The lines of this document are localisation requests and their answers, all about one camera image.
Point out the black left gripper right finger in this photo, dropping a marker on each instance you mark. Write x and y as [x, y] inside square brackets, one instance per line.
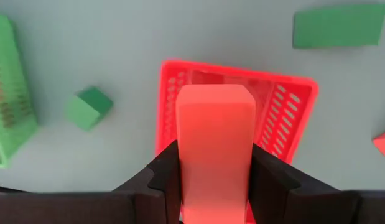
[279, 199]

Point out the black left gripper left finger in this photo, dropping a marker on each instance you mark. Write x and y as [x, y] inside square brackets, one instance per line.
[161, 193]

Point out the orange long rounded block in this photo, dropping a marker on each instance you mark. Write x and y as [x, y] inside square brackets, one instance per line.
[215, 140]

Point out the green cube block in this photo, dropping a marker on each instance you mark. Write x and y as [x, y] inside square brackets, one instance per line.
[86, 109]

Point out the orange rectangular block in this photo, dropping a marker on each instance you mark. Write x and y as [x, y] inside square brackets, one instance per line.
[383, 143]

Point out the green long slanted block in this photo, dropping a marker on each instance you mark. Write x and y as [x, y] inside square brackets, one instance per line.
[338, 26]

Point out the red plastic basket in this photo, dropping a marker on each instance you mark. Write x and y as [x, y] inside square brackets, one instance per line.
[285, 109]

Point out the green plastic basket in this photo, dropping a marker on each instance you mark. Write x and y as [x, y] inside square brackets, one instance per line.
[12, 130]

